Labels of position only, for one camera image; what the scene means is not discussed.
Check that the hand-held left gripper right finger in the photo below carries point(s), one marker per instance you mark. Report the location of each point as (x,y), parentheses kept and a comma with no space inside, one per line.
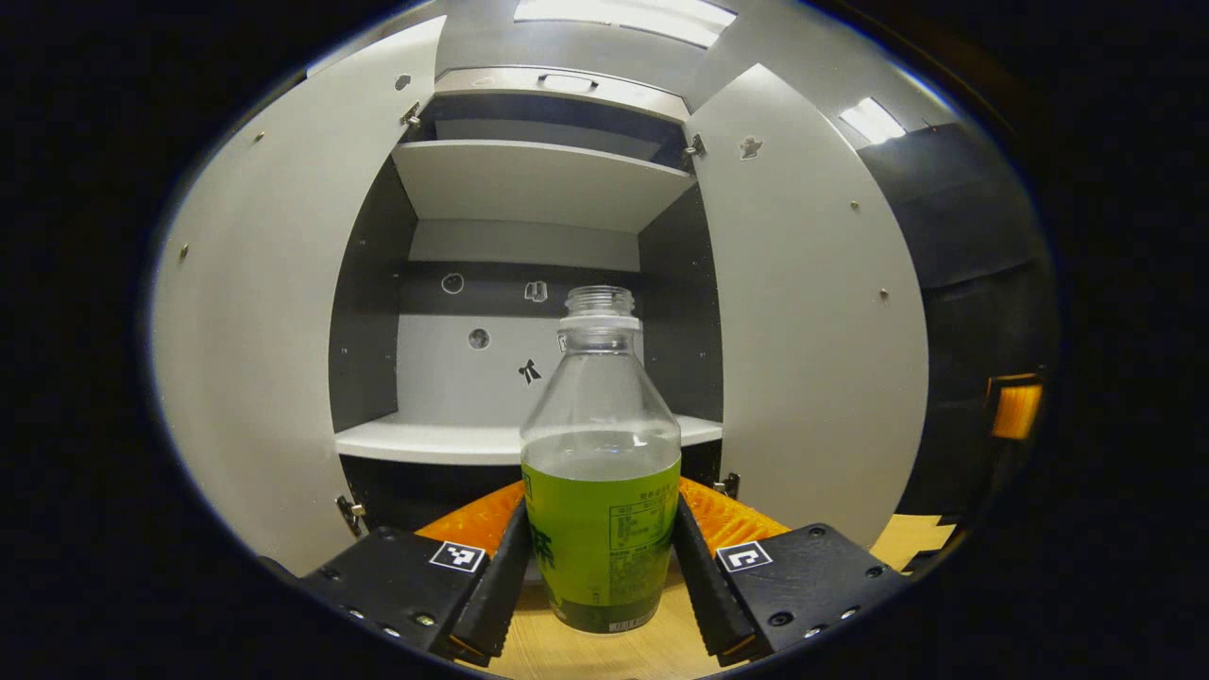
(704,586)

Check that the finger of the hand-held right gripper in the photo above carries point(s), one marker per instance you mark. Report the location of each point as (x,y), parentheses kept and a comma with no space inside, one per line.
(1015,408)

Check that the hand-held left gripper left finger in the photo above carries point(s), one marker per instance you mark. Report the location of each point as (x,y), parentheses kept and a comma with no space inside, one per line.
(505,586)

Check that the green label clear bottle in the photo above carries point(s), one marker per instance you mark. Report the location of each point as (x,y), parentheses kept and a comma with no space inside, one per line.
(600,529)

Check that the grey cabinet door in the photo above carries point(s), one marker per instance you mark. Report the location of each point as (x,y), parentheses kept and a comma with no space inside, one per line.
(264,331)
(812,331)

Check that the white cabinet shelf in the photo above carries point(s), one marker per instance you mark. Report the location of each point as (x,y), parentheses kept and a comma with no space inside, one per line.
(538,184)
(425,439)

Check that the grey cabinet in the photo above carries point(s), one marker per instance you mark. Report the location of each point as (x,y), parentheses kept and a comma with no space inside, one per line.
(373,312)

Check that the black backdrop cloth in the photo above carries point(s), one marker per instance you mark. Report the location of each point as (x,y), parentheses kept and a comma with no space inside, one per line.
(982,246)

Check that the small ceiling light panel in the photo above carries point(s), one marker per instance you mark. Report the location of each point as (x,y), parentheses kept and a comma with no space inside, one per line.
(871,120)

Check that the long ceiling light panel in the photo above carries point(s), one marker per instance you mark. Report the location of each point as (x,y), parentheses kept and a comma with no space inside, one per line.
(633,14)

